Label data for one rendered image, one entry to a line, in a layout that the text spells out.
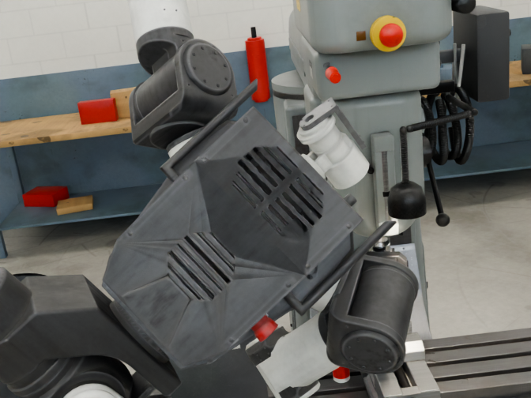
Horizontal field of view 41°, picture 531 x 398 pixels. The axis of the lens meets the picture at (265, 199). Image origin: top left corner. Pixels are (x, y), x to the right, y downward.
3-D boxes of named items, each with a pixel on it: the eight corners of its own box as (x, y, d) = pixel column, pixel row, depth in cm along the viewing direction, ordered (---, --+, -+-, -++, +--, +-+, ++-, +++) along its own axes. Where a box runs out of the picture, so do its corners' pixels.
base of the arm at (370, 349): (379, 393, 102) (416, 351, 94) (299, 354, 102) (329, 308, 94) (396, 317, 113) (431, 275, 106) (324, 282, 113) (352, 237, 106)
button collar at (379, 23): (407, 49, 122) (405, 13, 120) (372, 54, 122) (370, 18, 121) (404, 48, 124) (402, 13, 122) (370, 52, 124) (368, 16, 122)
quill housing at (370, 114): (434, 235, 150) (429, 86, 140) (338, 246, 150) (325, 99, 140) (414, 205, 168) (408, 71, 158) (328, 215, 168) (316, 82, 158)
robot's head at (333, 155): (336, 204, 108) (376, 164, 109) (299, 156, 103) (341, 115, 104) (316, 193, 114) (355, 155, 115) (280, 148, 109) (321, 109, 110)
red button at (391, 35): (404, 46, 119) (404, 22, 118) (381, 49, 119) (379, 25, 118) (401, 44, 122) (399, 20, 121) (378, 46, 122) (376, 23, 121)
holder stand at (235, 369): (269, 402, 164) (259, 326, 158) (175, 419, 162) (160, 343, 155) (261, 373, 176) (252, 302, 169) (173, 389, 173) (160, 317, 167)
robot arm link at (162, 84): (165, 11, 101) (182, 96, 97) (215, 24, 107) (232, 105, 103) (125, 51, 109) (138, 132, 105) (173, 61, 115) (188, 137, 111)
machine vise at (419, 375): (447, 416, 152) (446, 373, 149) (379, 426, 152) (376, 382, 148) (406, 335, 185) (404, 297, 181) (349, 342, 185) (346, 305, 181)
